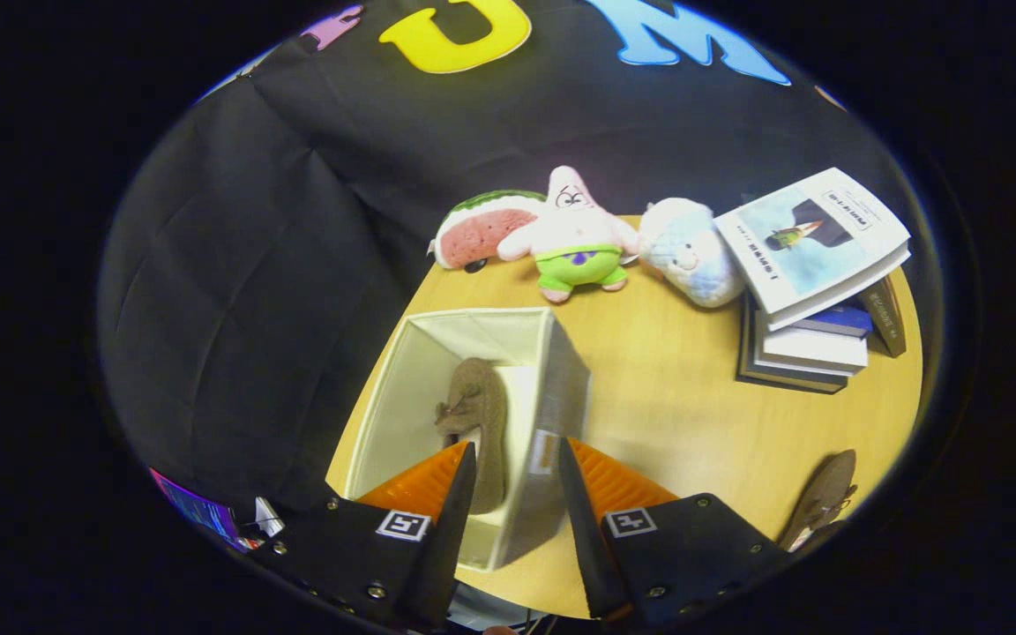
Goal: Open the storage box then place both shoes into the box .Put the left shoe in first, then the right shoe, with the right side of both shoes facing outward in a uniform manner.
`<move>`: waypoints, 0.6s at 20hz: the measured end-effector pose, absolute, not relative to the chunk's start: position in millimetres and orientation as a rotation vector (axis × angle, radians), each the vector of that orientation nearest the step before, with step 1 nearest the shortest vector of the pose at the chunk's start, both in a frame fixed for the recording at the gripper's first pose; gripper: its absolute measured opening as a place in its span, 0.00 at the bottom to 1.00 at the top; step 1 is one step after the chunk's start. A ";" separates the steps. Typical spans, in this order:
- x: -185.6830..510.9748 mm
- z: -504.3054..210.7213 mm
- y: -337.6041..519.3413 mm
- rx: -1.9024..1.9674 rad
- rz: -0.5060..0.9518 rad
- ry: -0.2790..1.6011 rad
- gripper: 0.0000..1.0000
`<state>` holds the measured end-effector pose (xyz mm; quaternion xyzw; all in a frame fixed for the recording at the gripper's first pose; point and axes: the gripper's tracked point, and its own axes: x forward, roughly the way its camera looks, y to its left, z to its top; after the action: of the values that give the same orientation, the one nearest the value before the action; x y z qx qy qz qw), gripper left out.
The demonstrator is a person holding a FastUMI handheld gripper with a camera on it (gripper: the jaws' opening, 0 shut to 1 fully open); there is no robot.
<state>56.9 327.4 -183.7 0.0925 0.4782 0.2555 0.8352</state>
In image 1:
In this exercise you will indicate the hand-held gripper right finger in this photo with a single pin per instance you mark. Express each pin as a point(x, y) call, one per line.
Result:
point(592, 556)

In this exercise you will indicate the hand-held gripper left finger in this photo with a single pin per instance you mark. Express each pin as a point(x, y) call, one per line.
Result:
point(442, 556)

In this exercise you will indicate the white book with picture cover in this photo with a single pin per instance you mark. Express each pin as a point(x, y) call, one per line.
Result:
point(817, 238)

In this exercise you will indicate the thick white book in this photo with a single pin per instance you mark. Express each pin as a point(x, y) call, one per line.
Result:
point(812, 348)

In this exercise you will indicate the black backdrop cloth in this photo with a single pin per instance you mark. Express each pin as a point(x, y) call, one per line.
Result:
point(235, 265)

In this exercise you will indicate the white plastic device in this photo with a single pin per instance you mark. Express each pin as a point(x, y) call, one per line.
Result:
point(268, 516)

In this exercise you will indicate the pink starfish plush toy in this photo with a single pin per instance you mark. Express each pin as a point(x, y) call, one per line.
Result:
point(574, 234)

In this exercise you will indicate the black book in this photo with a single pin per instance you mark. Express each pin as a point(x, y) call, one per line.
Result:
point(887, 317)

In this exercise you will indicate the purple glossy packet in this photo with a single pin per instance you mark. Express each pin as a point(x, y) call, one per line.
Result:
point(199, 507)

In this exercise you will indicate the white and blue plush toy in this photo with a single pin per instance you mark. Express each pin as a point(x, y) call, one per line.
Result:
point(689, 251)

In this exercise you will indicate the dark grey book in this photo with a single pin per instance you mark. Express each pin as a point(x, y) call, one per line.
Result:
point(790, 381)

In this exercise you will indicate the blue book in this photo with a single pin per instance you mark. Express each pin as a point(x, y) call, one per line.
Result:
point(843, 319)

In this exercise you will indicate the brown fuzzy shoe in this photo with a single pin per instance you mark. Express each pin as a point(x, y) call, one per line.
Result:
point(825, 489)
point(477, 406)

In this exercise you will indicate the grey fabric storage box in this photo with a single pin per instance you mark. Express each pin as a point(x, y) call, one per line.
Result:
point(411, 397)

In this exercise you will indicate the watermelon slice plush toy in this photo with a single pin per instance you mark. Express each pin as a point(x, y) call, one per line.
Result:
point(481, 238)

